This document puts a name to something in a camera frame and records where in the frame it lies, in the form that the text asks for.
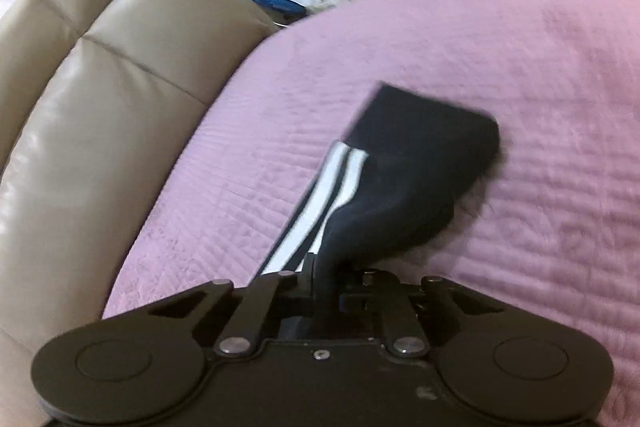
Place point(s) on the beige leather sofa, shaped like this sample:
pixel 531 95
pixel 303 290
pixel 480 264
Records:
pixel 100 107

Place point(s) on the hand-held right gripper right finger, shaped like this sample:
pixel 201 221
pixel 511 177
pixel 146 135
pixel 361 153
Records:
pixel 361 293

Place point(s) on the pink quilted blanket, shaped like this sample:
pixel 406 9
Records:
pixel 500 57

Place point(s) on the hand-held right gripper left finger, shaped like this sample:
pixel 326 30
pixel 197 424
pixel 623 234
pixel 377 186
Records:
pixel 306 282

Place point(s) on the navy pants with white stripes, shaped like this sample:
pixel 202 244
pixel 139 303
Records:
pixel 425 167

